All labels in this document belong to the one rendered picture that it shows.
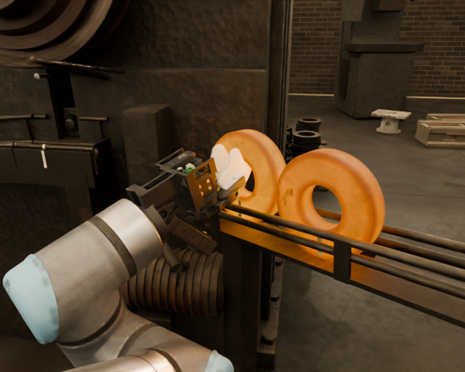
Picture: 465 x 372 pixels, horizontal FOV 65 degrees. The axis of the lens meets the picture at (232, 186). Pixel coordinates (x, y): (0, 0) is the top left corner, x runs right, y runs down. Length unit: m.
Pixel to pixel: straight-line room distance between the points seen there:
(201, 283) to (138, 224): 0.29
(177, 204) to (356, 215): 0.24
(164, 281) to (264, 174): 0.30
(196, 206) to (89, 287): 0.17
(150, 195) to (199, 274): 0.28
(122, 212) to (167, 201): 0.07
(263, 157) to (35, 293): 0.34
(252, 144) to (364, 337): 0.97
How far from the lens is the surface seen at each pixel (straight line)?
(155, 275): 0.74
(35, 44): 0.85
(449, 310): 0.48
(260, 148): 0.55
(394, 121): 4.25
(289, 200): 0.53
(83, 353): 0.50
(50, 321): 0.44
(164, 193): 0.48
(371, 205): 0.47
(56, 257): 0.44
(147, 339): 0.47
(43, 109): 1.02
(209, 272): 0.71
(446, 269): 0.44
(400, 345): 1.42
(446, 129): 3.90
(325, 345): 1.34
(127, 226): 0.45
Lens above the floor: 0.93
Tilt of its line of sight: 22 degrees down
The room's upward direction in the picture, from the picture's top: straight up
